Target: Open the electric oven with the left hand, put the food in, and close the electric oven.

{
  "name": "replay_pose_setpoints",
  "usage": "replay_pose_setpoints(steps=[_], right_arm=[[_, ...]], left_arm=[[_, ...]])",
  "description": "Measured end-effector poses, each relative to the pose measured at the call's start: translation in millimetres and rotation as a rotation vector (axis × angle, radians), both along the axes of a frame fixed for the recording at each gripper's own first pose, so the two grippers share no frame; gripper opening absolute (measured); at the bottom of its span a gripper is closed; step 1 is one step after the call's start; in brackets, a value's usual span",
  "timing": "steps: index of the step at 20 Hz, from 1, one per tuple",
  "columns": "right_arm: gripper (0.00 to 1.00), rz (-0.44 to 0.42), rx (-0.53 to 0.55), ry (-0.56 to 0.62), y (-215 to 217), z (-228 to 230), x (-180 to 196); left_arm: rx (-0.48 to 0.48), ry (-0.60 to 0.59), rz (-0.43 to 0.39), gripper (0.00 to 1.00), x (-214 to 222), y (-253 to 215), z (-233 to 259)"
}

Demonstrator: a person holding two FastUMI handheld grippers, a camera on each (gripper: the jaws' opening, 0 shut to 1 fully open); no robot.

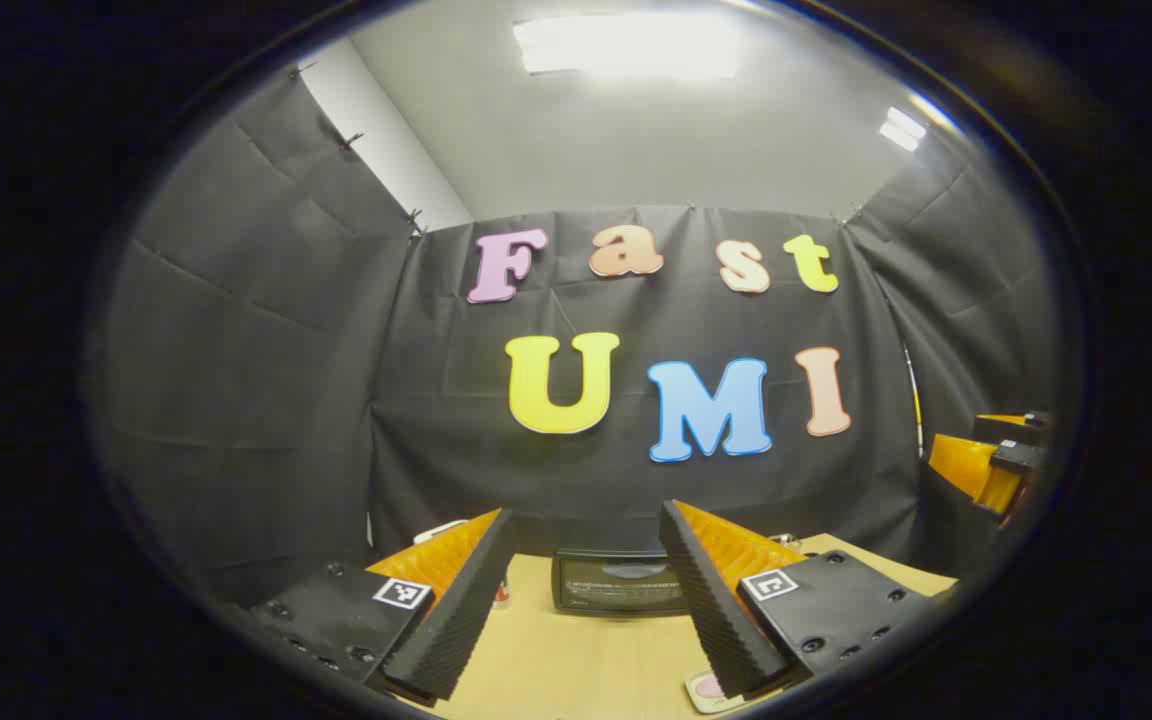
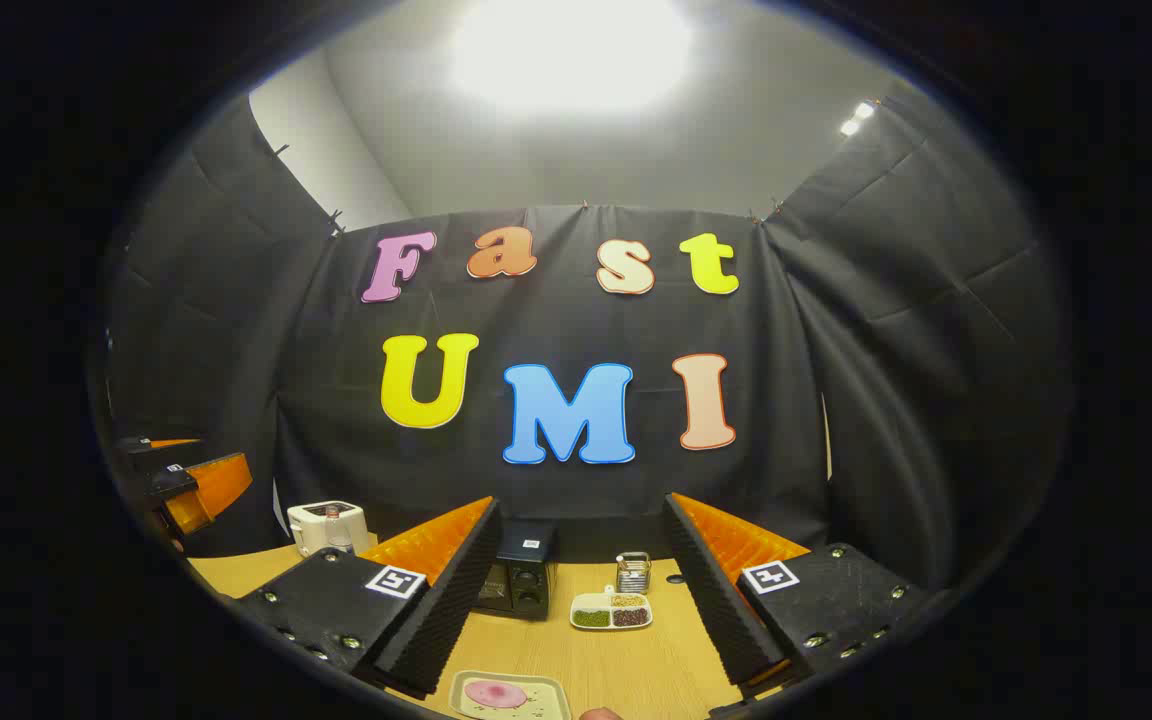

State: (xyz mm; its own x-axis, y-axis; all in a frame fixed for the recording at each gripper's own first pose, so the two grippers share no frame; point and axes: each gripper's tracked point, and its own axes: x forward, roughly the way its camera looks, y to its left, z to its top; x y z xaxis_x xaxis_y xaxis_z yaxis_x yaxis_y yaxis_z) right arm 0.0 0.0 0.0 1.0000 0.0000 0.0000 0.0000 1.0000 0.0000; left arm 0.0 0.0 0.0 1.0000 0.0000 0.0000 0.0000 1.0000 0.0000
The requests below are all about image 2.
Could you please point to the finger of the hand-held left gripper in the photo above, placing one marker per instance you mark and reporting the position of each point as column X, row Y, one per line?
column 171, row 442
column 216, row 490

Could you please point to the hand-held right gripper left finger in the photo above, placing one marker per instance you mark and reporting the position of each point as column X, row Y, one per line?
column 456, row 600

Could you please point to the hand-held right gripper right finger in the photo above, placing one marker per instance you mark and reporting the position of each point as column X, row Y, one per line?
column 711, row 600

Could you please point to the black electric oven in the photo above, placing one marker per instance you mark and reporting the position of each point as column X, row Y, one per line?
column 526, row 570

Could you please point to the pink ham slice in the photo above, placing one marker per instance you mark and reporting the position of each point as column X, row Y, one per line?
column 496, row 694

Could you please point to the cream square plate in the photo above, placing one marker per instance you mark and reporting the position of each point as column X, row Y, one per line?
column 546, row 695

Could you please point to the pile of red beans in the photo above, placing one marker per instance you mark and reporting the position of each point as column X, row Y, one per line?
column 629, row 617

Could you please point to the pile of soybeans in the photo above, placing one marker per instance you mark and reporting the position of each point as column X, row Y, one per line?
column 627, row 600

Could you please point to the white toaster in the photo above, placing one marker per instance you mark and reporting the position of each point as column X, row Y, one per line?
column 311, row 525

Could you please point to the white divided dish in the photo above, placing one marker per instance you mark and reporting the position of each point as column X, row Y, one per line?
column 591, row 603

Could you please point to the pile of green mung beans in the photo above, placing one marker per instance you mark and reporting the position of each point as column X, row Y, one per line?
column 591, row 618

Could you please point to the small clear bottle red label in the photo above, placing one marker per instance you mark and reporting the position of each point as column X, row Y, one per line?
column 338, row 535

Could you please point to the small ceiling spotlight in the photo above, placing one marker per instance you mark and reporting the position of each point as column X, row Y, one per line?
column 856, row 118

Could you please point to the ceiling light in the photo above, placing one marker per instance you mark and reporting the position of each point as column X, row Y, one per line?
column 571, row 50

